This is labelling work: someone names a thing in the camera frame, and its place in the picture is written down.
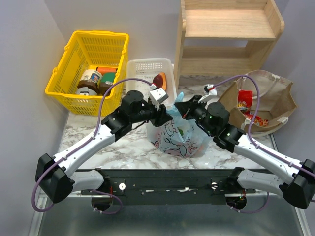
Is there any light blue plastic bag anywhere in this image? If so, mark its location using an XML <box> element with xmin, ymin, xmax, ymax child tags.
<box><xmin>146</xmin><ymin>105</ymin><xmax>211</xmax><ymax>158</ymax></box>

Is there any brown burlap tote bag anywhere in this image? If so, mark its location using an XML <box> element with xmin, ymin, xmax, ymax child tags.
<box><xmin>219</xmin><ymin>70</ymin><xmax>297</xmax><ymax>137</ymax></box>

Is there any red assorted candy bag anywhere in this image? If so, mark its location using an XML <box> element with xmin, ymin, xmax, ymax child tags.
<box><xmin>244</xmin><ymin>113</ymin><xmax>269</xmax><ymax>127</ymax></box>

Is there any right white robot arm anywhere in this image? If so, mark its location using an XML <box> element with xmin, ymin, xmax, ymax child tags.
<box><xmin>174</xmin><ymin>96</ymin><xmax>315</xmax><ymax>209</ymax></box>

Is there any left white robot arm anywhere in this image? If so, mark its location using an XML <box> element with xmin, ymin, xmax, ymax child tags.
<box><xmin>35</xmin><ymin>88</ymin><xmax>172</xmax><ymax>204</ymax></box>

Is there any white plastic tray basket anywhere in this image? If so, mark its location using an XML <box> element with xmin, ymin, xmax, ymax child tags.
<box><xmin>126</xmin><ymin>58</ymin><xmax>177</xmax><ymax>108</ymax></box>

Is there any green brown-lid jar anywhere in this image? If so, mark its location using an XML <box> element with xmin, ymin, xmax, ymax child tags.
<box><xmin>98</xmin><ymin>72</ymin><xmax>116</xmax><ymax>95</ymax></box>

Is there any wooden shelf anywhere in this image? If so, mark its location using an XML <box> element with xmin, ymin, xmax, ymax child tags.
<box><xmin>174</xmin><ymin>0</ymin><xmax>285</xmax><ymax>83</ymax></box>

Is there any white small cup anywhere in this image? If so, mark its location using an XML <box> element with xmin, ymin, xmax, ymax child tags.
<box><xmin>76</xmin><ymin>87</ymin><xmax>90</xmax><ymax>96</ymax></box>

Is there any white brown-lid jar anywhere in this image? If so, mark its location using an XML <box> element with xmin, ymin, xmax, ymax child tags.
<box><xmin>77</xmin><ymin>69</ymin><xmax>102</xmax><ymax>96</ymax></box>

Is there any yellow plastic shopping basket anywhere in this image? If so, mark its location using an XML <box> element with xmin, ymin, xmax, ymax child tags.
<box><xmin>45</xmin><ymin>30</ymin><xmax>129</xmax><ymax>117</ymax></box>

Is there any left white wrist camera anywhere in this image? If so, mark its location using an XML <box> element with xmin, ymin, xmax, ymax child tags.
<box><xmin>149</xmin><ymin>88</ymin><xmax>169</xmax><ymax>110</ymax></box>

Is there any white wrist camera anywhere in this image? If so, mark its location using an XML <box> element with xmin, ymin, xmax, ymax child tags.
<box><xmin>198</xmin><ymin>84</ymin><xmax>217</xmax><ymax>103</ymax></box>
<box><xmin>149</xmin><ymin>88</ymin><xmax>169</xmax><ymax>110</ymax></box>

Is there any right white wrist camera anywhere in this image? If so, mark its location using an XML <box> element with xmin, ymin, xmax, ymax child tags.
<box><xmin>198</xmin><ymin>84</ymin><xmax>217</xmax><ymax>103</ymax></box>

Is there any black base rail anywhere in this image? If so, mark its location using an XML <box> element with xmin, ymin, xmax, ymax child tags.
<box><xmin>73</xmin><ymin>168</ymin><xmax>274</xmax><ymax>206</ymax></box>

